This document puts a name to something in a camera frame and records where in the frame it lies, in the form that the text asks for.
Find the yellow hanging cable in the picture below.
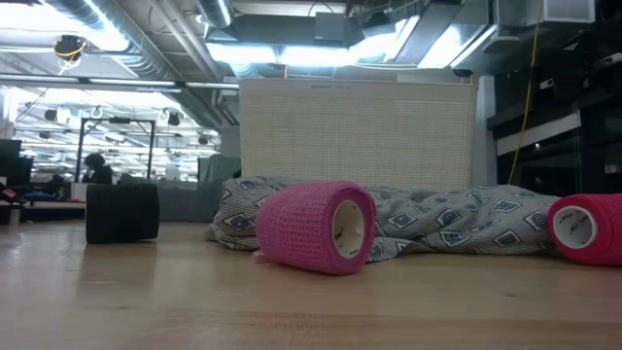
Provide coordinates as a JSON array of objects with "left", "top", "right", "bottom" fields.
[{"left": 506, "top": 0, "right": 543, "bottom": 186}]

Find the person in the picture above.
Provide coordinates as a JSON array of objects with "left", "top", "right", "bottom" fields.
[{"left": 84, "top": 153, "right": 115, "bottom": 186}]

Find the grey patterned cloth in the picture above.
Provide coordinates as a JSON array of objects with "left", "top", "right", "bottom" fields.
[{"left": 203, "top": 175, "right": 561, "bottom": 263}]

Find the black shelf unit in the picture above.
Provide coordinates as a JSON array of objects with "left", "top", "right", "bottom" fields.
[{"left": 487, "top": 28, "right": 622, "bottom": 198}]

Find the black bandage roll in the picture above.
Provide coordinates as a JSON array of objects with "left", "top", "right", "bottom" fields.
[{"left": 85, "top": 182, "right": 161, "bottom": 245}]

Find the black yellow ceiling cord reel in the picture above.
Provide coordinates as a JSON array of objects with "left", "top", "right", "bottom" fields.
[{"left": 52, "top": 34, "right": 89, "bottom": 63}]

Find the dark background bench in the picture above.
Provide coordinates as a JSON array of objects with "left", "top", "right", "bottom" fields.
[{"left": 0, "top": 199, "right": 87, "bottom": 226}]

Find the pink bandage roll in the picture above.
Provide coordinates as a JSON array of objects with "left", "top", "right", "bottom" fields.
[{"left": 255, "top": 181, "right": 378, "bottom": 276}]

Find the black monitor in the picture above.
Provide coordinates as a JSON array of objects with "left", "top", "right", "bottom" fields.
[{"left": 0, "top": 139, "right": 34, "bottom": 187}]

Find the grey storage bin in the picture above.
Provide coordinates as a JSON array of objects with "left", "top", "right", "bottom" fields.
[{"left": 120, "top": 154, "right": 242, "bottom": 224}]

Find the red bandage roll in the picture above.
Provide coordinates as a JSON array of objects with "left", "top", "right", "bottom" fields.
[{"left": 546, "top": 192, "right": 622, "bottom": 266}]

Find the white perforated bin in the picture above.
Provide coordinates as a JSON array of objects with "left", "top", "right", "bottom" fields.
[{"left": 238, "top": 78, "right": 478, "bottom": 192}]

